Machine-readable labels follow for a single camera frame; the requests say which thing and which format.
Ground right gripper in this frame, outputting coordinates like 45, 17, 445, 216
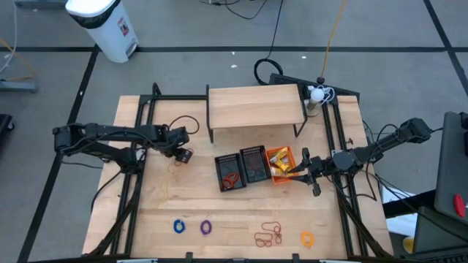
283, 147, 333, 197

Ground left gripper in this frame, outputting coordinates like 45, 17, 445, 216
166, 126, 194, 164

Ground yellow coil wristband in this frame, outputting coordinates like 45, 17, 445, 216
300, 231, 315, 249

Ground orange plastic basket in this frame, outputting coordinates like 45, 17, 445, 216
265, 145, 301, 186

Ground black plastic basket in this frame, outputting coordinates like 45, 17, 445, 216
239, 145, 273, 184
214, 152, 248, 194

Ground wooden shelf riser black legs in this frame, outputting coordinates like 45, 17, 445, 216
205, 83, 309, 144

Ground white bulb lamp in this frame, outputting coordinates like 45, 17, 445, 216
306, 85, 336, 118

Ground black stand bar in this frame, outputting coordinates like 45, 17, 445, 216
382, 188, 438, 219

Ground white trash bin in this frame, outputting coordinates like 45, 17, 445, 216
64, 0, 140, 64

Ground yellow object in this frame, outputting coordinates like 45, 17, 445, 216
402, 236, 416, 254

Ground grey equipment cart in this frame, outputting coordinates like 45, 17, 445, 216
434, 111, 468, 224

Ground dark grey box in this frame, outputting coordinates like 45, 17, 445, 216
412, 206, 468, 263

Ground grey table foot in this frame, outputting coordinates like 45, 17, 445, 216
0, 80, 39, 94

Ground black object on floor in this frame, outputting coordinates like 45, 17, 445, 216
0, 113, 16, 148

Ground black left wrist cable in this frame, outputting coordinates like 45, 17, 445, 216
169, 115, 200, 136

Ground black aluminium table frame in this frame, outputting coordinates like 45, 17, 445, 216
86, 82, 394, 261

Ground black arm base cable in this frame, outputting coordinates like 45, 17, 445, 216
90, 169, 124, 213

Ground black looped floor cable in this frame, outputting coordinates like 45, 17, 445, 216
253, 0, 285, 86

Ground yellow cable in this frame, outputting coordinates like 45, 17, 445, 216
317, 0, 347, 85

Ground red handle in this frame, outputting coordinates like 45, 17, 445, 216
453, 194, 467, 219

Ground orange floor cable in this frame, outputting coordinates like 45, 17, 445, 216
0, 37, 37, 82

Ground white floor cable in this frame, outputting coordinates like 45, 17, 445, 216
0, 0, 19, 74

